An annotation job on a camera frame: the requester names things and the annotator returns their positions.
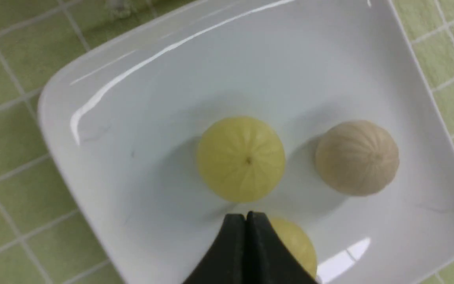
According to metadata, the white square plate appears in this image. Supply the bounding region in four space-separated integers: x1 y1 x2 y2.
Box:
38 0 454 284

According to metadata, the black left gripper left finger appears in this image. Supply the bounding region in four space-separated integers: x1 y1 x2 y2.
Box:
184 214 245 284

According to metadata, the beige steamed bun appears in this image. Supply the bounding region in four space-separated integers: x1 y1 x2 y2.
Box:
314 120 400 196

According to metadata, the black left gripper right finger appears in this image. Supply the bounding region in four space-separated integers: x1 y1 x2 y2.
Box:
246 211 317 284

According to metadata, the yellow bun on plate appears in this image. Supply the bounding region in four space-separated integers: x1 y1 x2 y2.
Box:
269 217 318 278

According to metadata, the yellow steamed bun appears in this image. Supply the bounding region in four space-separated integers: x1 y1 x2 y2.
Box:
196 116 286 203

